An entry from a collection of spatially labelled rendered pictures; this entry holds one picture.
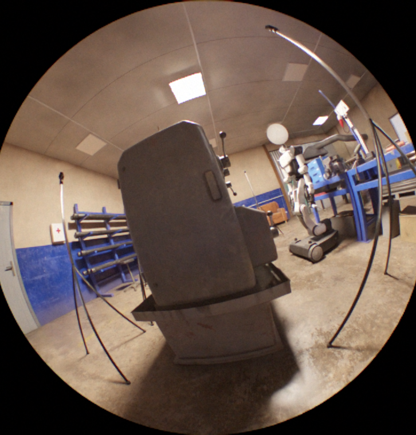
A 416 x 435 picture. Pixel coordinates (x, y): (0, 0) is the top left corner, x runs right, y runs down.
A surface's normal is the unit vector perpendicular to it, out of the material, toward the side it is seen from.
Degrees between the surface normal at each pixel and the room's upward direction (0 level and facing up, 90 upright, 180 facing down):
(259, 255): 90
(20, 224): 90
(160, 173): 90
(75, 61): 180
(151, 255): 90
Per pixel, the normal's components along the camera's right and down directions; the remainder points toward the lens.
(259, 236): -0.14, -0.01
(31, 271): 0.94, -0.32
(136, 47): 0.32, 0.95
